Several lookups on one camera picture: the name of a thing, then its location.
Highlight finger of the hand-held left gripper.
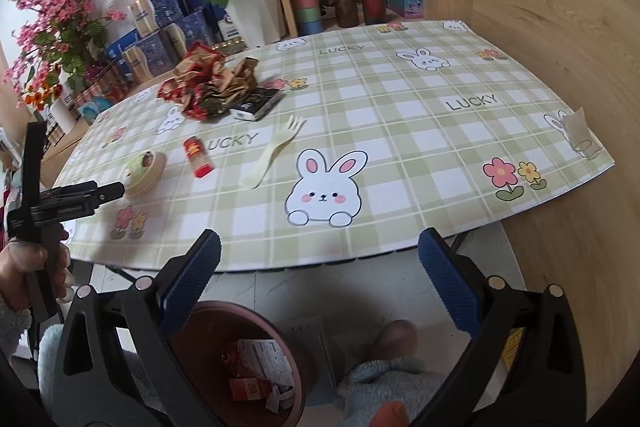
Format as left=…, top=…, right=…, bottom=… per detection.
left=37, top=179, right=126, bottom=222
left=20, top=122, right=47, bottom=210

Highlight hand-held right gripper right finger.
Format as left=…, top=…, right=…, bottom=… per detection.
left=419, top=228, right=586, bottom=427

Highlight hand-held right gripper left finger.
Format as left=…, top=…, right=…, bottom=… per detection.
left=52, top=229, right=222, bottom=427

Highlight brown plastic bin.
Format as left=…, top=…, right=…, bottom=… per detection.
left=167, top=301, right=307, bottom=427

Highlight round cream container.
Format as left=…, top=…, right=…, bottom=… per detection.
left=122, top=151, right=168, bottom=200

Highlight orange red small box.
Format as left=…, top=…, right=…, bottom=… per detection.
left=227, top=377, right=274, bottom=404

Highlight grey white wrapper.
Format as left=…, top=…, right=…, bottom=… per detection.
left=265, top=384, right=297, bottom=414

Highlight cream plastic fork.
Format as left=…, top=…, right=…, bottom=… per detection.
left=240, top=116, right=307, bottom=189

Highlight red brown wrapper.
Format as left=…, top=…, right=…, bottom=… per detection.
left=157, top=44, right=259, bottom=124

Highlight black small box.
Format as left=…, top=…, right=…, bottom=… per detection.
left=230, top=88, right=284, bottom=122

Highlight person's left hand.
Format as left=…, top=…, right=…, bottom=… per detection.
left=0, top=229, right=72, bottom=312

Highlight white tall vase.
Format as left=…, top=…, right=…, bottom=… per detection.
left=50, top=99, right=77, bottom=134

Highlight orange artificial flowers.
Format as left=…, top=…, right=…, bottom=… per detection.
left=17, top=82, right=62, bottom=111

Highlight person's bare knee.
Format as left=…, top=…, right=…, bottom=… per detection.
left=360, top=319, right=419, bottom=365

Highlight striped teal basket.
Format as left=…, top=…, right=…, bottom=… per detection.
left=75, top=72, right=129, bottom=124

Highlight white floor power strip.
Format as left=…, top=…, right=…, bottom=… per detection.
left=286, top=314, right=346, bottom=403

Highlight blue white carton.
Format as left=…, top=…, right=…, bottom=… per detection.
left=105, top=29, right=141, bottom=58

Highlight blue gold gift box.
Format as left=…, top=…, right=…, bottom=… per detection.
left=127, top=0, right=184, bottom=38
left=165, top=9, right=211, bottom=58
left=122, top=32, right=176, bottom=83

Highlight green checked rabbit tablecloth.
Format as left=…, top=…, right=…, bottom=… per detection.
left=52, top=19, right=616, bottom=272

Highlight gold green tray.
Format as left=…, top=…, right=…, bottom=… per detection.
left=212, top=38, right=246, bottom=56

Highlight white blue tall box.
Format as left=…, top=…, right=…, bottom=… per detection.
left=210, top=4, right=236, bottom=43

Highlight white faceted flower pot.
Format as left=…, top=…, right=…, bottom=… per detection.
left=225, top=0, right=286, bottom=48

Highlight red jar white lid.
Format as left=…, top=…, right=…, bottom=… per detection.
left=361, top=0, right=386, bottom=26

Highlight brown jar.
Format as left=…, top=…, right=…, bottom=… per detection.
left=336, top=0, right=360, bottom=28

